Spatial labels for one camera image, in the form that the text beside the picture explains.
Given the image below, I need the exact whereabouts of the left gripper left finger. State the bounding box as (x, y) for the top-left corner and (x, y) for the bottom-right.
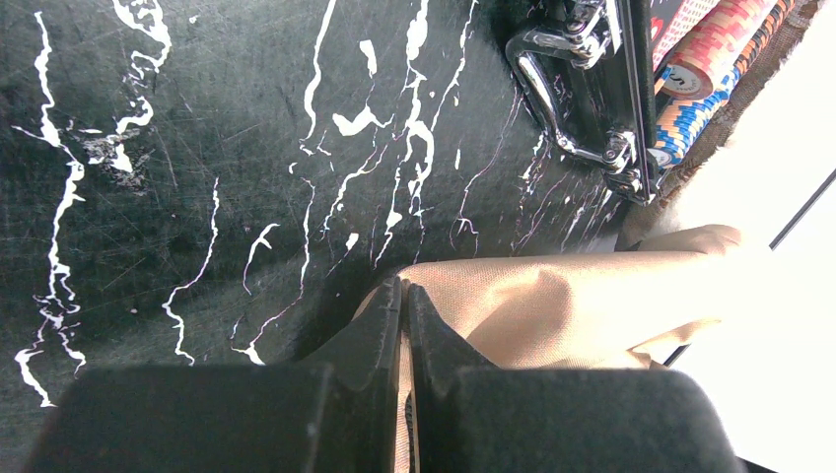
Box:
(24, 278), (402, 472)

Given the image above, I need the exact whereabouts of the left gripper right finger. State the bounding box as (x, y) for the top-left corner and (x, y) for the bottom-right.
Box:
(405, 285), (746, 472)

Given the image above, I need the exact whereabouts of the tan fabric pet tent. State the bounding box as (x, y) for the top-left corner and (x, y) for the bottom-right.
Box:
(392, 225), (757, 472)

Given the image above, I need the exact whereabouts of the black tent pole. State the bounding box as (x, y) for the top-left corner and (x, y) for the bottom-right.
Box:
(662, 170), (835, 368)

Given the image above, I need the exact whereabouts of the white fluffy cushion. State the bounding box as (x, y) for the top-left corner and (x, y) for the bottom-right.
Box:
(659, 1), (835, 472)

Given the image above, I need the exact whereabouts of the black poker chip case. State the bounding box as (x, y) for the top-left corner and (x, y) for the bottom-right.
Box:
(505, 1), (798, 206)

